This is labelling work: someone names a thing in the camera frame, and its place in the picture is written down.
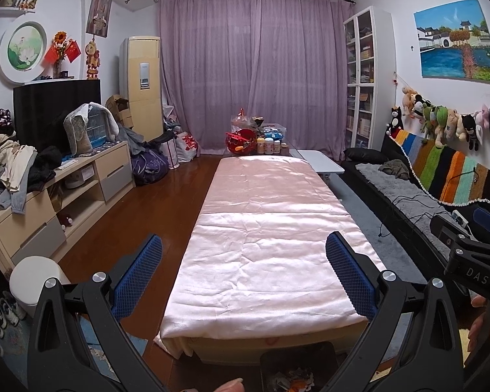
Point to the black trash bin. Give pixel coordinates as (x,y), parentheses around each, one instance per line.
(301,368)

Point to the pink satin table cloth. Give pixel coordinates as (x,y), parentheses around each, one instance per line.
(255,275)

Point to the black sofa with grey throw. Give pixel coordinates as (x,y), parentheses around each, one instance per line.
(384,181)

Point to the white bookshelf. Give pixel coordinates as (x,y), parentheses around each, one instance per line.
(371,69)

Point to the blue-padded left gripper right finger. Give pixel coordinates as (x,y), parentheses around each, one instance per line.
(430,355)

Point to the beige standing air conditioner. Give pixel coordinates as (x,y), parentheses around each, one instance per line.
(140,83)

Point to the purple curtain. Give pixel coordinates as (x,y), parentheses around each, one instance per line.
(282,60)

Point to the row of plush toys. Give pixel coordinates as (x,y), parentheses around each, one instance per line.
(439,123)

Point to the landscape painting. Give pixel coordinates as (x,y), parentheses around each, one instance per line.
(454,42)

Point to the white round stool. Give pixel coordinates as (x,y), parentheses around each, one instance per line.
(28,278)

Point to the purple bag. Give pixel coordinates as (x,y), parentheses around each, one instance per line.
(149,167)

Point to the red basket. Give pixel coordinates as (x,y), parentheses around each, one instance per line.
(241,142)

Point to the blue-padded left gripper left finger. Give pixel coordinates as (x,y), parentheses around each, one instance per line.
(120,289)

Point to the black television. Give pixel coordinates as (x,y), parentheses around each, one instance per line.
(41,107)

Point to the beige tv cabinet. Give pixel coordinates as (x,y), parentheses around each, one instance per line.
(57,217)

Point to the colourful striped crochet blanket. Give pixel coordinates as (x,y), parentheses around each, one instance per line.
(447,175)

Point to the person's right hand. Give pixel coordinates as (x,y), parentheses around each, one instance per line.
(477,302)

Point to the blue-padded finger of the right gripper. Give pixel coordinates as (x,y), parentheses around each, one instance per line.
(482,218)

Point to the round lotus wall picture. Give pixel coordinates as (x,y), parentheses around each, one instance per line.
(22,50)

